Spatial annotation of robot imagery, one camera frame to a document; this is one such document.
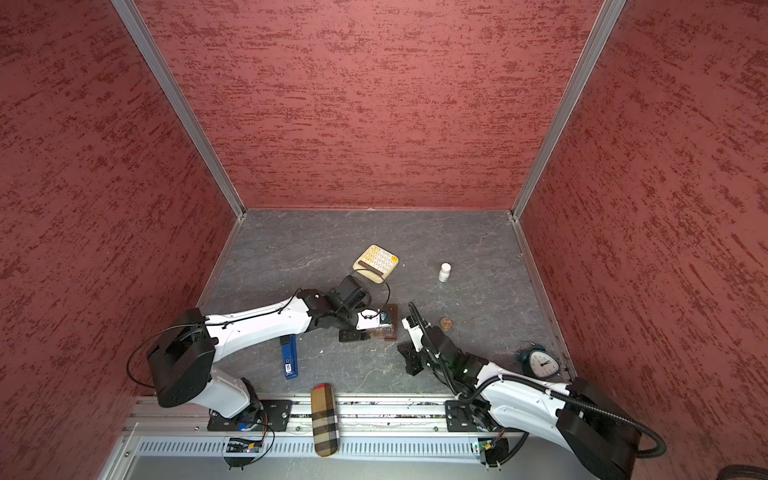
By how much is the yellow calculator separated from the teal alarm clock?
0.49 m

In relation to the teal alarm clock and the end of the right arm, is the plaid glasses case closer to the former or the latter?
the end of the right arm

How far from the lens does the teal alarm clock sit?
2.59 ft

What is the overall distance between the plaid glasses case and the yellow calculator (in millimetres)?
372

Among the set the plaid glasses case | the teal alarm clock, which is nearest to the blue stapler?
the plaid glasses case
